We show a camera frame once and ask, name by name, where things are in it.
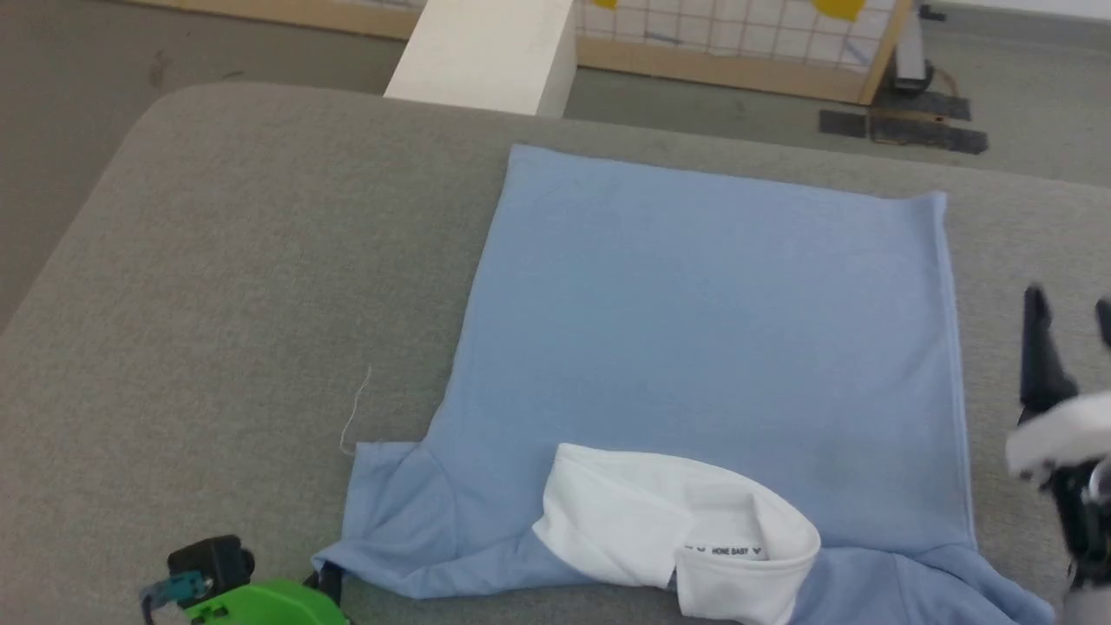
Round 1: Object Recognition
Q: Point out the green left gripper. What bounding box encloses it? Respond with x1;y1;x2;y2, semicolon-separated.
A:
185;562;350;625

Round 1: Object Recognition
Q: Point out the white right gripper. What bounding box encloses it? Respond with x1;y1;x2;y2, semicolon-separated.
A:
1005;286;1111;484

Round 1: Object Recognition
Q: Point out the light blue garment white collar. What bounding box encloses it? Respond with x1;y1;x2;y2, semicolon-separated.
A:
311;143;1055;625

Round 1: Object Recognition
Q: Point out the white loose thread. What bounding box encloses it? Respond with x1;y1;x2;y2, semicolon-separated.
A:
339;365;373;457

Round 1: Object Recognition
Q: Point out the black floor tape patch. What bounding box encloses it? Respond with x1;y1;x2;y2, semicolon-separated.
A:
870;115;989;156
819;109;869;139
875;89;972;122

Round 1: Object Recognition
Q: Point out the grey fabric sofa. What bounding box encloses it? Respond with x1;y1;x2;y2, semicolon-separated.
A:
0;82;1111;625

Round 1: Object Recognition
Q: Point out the grey metal board stand leg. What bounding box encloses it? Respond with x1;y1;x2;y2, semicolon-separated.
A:
892;3;949;95

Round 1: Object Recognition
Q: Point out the lemon print partition panel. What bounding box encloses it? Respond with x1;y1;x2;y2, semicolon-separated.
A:
122;0;917;106

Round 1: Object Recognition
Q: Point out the white rectangular box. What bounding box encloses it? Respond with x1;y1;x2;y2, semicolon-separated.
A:
384;0;578;118

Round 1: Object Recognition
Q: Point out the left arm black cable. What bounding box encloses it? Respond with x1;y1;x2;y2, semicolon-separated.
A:
141;575;214;610

